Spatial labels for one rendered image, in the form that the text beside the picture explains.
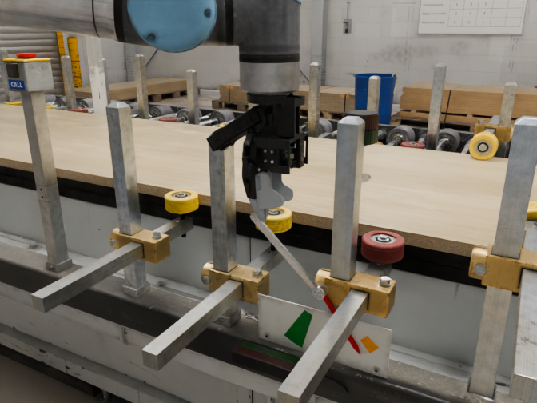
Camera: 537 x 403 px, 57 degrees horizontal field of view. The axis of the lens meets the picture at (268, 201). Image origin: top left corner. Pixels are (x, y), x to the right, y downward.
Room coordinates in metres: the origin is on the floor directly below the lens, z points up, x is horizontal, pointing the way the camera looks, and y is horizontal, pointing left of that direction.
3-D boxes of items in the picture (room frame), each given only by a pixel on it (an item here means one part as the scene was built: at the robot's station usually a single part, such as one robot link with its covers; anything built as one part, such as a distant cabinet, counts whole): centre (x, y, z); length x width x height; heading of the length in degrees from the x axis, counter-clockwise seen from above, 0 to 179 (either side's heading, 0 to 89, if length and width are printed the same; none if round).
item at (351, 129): (0.78, -0.13, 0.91); 0.03 x 0.03 x 0.48; 62
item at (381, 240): (0.86, -0.22, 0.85); 0.08 x 0.08 x 0.11
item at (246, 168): (0.75, 0.02, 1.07); 0.05 x 0.02 x 0.09; 152
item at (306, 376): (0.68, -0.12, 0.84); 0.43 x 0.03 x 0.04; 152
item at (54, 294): (0.94, 0.30, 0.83); 0.43 x 0.03 x 0.04; 152
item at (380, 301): (0.77, -0.15, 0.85); 0.13 x 0.06 x 0.05; 62
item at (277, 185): (0.77, -0.01, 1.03); 0.06 x 0.03 x 0.09; 62
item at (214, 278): (0.89, 0.07, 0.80); 0.13 x 0.06 x 0.05; 62
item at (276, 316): (0.77, -0.09, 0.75); 0.26 x 0.01 x 0.10; 62
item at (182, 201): (1.11, 0.21, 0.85); 0.08 x 0.08 x 0.11
